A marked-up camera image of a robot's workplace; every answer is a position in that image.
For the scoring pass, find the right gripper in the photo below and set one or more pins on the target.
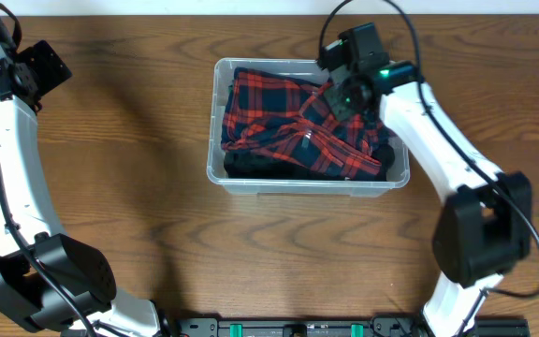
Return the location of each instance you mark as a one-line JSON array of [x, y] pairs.
[[344, 108]]

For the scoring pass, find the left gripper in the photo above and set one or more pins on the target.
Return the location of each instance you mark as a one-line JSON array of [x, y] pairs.
[[48, 65]]

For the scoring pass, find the small black garment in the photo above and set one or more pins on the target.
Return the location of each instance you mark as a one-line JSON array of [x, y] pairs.
[[374, 167]]

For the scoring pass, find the red navy plaid shirt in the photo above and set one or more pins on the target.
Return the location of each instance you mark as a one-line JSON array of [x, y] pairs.
[[320, 144]]

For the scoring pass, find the large black garment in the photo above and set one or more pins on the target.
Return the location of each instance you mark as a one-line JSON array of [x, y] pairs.
[[255, 114]]

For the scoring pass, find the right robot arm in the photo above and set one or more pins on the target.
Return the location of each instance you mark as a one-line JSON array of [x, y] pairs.
[[484, 227]]

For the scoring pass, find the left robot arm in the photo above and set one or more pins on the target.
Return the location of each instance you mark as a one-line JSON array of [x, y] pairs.
[[48, 280]]

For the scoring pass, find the clear plastic storage container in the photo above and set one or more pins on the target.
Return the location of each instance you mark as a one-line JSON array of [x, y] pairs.
[[397, 176]]

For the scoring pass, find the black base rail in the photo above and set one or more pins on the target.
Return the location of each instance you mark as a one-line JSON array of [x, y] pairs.
[[379, 326]]

